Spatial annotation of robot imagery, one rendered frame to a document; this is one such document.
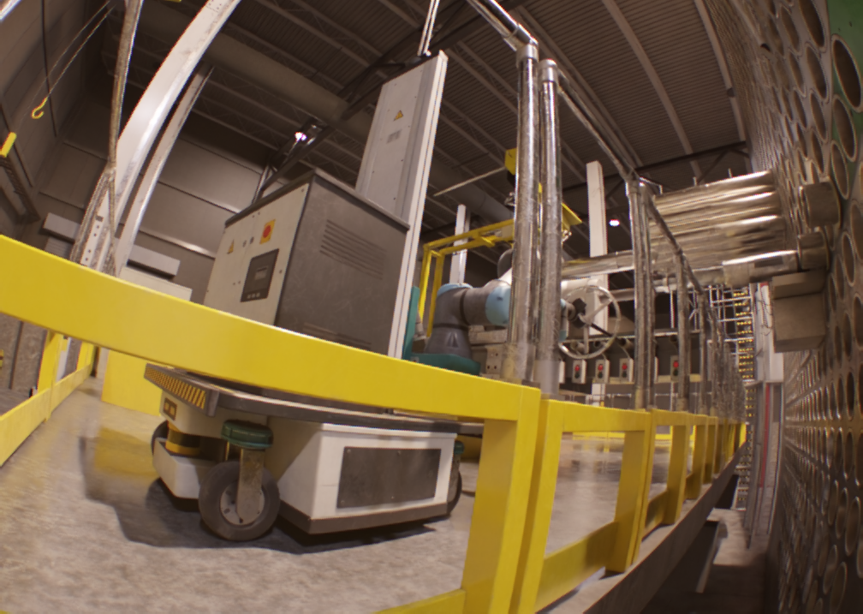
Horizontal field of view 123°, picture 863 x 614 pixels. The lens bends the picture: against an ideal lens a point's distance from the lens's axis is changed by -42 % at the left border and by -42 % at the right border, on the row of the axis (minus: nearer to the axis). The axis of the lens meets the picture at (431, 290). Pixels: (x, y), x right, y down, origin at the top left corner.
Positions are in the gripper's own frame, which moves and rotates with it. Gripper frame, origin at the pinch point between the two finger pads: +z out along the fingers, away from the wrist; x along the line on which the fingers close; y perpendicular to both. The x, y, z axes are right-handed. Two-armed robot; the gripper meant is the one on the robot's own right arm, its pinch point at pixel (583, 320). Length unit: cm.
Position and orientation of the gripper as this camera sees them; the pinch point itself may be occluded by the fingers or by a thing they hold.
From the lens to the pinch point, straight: 208.1
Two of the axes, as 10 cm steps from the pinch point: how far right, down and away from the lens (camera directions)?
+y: -6.4, 6.4, 4.2
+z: 7.1, 2.9, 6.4
